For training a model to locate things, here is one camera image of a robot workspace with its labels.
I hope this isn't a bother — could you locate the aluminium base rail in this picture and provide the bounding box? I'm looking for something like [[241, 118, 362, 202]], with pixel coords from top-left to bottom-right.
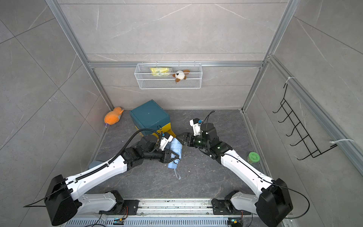
[[56, 198, 294, 227]]

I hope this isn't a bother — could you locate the yellow packet in basket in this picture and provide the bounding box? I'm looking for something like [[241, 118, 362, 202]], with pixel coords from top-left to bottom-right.
[[150, 67, 173, 77]]

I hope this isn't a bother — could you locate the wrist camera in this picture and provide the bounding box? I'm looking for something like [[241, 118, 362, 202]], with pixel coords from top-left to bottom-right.
[[190, 118, 203, 136], [159, 132, 174, 151]]

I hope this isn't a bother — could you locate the teal drawer cabinet yellow base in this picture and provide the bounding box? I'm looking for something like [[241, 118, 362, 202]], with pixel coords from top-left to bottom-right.
[[130, 100, 176, 137]]

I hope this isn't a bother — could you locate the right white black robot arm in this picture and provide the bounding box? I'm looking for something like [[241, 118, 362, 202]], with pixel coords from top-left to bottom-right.
[[177, 132, 307, 227]]

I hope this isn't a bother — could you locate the aluminium frame profile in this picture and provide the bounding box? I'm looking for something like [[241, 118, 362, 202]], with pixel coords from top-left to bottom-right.
[[45, 0, 363, 176]]

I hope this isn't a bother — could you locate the orange plush toy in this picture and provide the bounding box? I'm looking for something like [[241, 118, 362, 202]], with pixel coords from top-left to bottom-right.
[[104, 107, 124, 125]]

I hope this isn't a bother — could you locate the black wall hook rack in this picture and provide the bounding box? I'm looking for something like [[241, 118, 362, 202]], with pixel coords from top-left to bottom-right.
[[273, 84, 337, 161]]

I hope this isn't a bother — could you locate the brown white plush dog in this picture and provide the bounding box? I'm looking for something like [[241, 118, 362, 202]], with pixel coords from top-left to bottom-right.
[[173, 70, 190, 83]]

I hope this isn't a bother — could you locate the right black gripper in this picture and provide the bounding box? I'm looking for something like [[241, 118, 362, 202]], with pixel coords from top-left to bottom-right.
[[177, 133, 210, 150]]

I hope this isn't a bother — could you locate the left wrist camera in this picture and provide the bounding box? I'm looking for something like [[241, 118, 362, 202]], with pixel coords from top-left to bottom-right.
[[159, 132, 174, 151]]

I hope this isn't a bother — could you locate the white wire wall basket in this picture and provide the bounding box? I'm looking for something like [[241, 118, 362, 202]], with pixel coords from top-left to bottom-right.
[[134, 62, 203, 89]]

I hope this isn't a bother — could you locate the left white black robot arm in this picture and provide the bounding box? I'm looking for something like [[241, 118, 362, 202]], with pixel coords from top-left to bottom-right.
[[42, 133, 182, 226]]

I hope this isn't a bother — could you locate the blue umbrella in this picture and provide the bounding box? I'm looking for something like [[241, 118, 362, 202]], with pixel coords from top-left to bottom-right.
[[166, 138, 182, 180]]

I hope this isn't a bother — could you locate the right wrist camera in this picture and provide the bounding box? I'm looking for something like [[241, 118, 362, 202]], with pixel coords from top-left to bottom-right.
[[190, 118, 203, 136]]

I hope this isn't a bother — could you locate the green round lid container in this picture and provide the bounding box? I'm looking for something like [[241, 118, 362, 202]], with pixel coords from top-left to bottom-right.
[[247, 152, 261, 164]]

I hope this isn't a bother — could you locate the blue grey sponge pad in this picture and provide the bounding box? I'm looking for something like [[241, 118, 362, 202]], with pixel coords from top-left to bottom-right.
[[88, 160, 104, 170]]

